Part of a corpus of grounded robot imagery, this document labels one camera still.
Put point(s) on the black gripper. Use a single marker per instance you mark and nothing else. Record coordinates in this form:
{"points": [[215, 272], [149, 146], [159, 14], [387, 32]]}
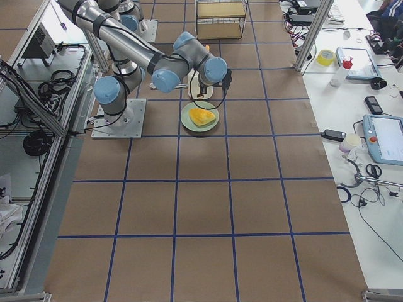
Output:
{"points": [[204, 89]]}

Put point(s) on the white toaster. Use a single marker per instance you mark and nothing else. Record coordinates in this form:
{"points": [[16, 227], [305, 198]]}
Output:
{"points": [[194, 88]]}

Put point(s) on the triangular bread on plate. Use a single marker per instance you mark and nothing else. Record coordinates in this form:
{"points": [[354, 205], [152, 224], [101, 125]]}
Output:
{"points": [[201, 117]]}

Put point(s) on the green plate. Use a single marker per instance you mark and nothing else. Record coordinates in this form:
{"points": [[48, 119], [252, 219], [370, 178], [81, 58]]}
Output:
{"points": [[187, 123]]}

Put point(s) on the yellow tape roll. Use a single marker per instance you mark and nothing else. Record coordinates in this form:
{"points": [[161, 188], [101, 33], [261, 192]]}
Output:
{"points": [[325, 57]]}

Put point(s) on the white bottle red cap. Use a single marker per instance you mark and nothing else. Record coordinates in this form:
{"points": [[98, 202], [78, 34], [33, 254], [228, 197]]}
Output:
{"points": [[341, 74]]}

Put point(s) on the black power brick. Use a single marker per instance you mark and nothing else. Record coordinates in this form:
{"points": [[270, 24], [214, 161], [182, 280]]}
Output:
{"points": [[333, 135]]}

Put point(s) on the white cup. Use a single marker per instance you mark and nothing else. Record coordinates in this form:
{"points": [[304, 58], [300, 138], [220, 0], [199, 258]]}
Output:
{"points": [[350, 141]]}

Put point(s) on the black phone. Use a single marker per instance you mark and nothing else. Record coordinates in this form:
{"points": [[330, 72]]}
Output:
{"points": [[373, 105]]}

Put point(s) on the blue tape roll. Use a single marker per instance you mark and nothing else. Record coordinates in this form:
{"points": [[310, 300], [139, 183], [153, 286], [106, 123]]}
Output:
{"points": [[344, 194]]}

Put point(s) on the teach pendant with red button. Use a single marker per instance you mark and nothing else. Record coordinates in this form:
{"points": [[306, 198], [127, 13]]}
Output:
{"points": [[383, 137]]}

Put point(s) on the black scissors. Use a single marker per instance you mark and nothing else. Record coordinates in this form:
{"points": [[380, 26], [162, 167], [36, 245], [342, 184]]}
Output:
{"points": [[373, 170]]}

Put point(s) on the grey control box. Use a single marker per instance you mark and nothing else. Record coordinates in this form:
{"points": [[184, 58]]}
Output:
{"points": [[41, 46]]}

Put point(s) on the wire shelf rack wooden boards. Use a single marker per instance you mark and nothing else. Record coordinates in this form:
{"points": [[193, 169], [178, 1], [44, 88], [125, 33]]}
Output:
{"points": [[220, 19]]}

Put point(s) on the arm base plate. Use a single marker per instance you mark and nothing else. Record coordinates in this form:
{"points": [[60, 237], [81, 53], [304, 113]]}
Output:
{"points": [[148, 30], [129, 125]]}

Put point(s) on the aluminium frame post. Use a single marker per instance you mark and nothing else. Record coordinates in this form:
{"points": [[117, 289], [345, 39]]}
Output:
{"points": [[313, 32]]}

